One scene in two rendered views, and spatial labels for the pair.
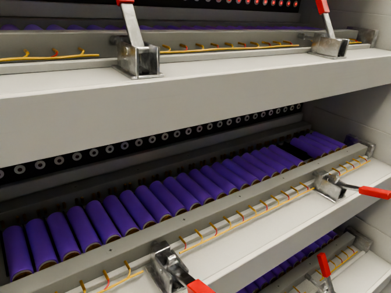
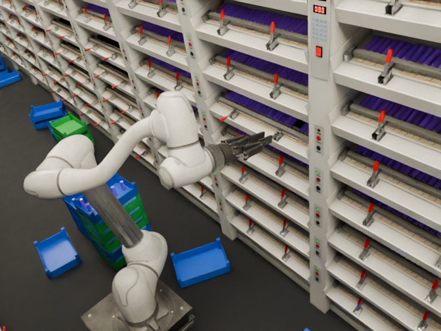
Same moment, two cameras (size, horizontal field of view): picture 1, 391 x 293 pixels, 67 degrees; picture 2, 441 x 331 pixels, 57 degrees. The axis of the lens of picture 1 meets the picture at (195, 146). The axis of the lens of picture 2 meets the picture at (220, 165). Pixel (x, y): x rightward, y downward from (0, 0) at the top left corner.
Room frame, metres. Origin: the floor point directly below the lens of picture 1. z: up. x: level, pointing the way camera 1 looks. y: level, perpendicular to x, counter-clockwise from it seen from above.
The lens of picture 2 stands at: (0.13, -1.54, 1.90)
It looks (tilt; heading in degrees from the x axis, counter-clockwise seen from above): 38 degrees down; 89
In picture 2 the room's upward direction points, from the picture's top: 10 degrees counter-clockwise
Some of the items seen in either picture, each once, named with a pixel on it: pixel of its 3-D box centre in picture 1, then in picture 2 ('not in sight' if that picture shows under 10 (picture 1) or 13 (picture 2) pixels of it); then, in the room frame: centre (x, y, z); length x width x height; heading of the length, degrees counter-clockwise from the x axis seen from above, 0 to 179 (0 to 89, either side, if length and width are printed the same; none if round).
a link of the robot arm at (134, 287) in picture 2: not in sight; (133, 290); (-0.33, -0.41, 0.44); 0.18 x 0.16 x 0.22; 72
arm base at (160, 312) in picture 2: not in sight; (143, 313); (-0.32, -0.44, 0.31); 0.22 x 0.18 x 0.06; 126
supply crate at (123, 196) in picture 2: not in sight; (105, 196); (-0.52, 0.26, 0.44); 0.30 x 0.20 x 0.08; 40
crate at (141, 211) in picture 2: not in sight; (113, 216); (-0.52, 0.26, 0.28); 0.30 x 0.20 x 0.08; 40
